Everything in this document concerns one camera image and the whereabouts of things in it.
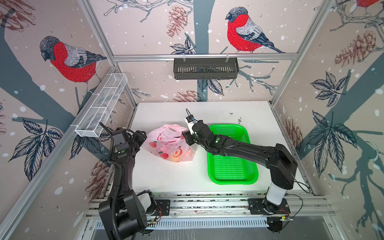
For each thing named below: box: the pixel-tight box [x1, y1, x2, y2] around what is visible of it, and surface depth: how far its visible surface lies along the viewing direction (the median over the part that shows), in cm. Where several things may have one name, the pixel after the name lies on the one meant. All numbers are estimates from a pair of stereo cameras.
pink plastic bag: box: [142, 124, 196, 163], surface depth 87 cm
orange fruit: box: [172, 155, 180, 163], surface depth 87 cm
